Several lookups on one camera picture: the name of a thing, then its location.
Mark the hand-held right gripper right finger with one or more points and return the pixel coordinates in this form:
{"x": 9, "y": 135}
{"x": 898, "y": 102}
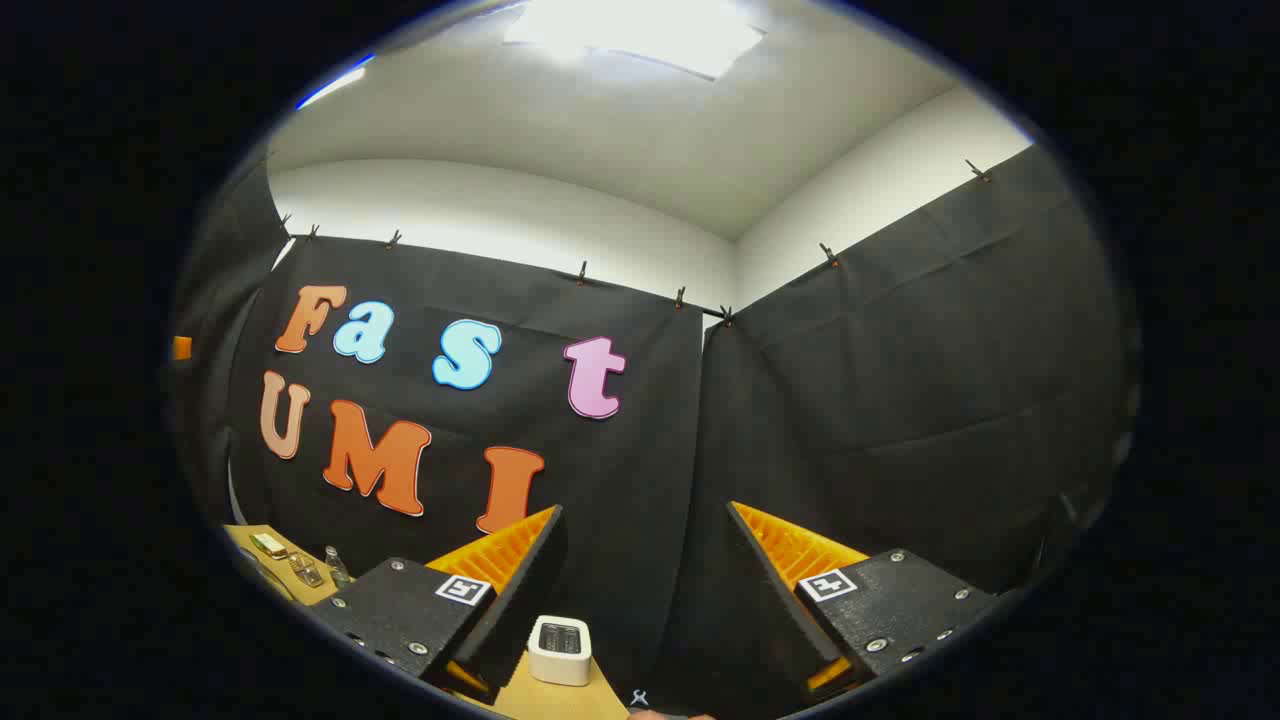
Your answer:
{"x": 805, "y": 635}

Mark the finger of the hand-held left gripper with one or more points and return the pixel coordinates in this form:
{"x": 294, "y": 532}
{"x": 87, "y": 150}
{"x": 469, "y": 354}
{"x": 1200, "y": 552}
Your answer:
{"x": 181, "y": 348}

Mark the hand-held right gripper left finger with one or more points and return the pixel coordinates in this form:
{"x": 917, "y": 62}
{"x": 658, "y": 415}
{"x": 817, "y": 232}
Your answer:
{"x": 520, "y": 610}

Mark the white toaster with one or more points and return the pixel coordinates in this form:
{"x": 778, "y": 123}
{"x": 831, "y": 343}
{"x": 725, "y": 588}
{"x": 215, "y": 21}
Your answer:
{"x": 560, "y": 650}

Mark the clear plastic water bottle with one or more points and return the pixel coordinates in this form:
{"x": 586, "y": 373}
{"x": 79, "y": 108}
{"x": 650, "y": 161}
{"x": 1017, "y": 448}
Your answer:
{"x": 337, "y": 568}

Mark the sandwich with lettuce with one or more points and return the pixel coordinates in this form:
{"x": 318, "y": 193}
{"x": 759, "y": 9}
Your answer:
{"x": 268, "y": 545}

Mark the ceiling light strip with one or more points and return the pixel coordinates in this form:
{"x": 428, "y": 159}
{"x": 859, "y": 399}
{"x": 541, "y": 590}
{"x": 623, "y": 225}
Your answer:
{"x": 335, "y": 82}

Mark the row of black cloth clips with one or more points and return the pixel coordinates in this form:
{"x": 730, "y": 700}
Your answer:
{"x": 828, "y": 255}

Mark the ceiling light panel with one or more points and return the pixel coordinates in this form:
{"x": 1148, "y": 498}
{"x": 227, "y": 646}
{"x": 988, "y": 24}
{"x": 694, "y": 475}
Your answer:
{"x": 640, "y": 30}

